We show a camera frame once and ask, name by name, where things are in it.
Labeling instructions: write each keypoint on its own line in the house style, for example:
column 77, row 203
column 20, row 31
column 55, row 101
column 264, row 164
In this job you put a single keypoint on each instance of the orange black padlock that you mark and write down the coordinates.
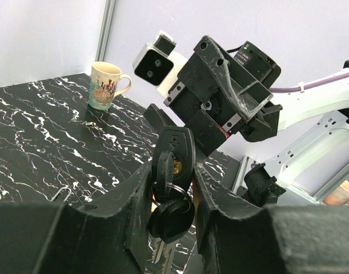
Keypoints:
column 173, row 162

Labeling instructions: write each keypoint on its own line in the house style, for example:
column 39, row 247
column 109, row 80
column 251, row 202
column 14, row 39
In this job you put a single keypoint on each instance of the cream seashell mug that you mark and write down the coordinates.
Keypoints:
column 103, row 84

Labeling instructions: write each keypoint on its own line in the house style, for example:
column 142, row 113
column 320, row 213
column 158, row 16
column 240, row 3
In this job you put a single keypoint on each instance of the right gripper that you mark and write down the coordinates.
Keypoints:
column 218, row 95

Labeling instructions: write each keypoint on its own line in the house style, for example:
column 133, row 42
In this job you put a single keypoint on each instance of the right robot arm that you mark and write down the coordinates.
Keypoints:
column 272, row 181

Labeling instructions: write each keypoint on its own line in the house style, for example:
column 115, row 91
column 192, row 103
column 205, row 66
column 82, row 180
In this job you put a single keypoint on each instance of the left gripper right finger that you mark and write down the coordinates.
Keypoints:
column 235, row 236

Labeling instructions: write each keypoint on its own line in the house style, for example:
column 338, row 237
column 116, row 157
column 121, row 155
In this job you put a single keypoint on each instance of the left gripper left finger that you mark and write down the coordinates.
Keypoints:
column 108, row 235

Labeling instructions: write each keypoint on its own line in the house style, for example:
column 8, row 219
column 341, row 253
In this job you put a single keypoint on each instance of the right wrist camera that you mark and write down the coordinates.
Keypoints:
column 159, row 64

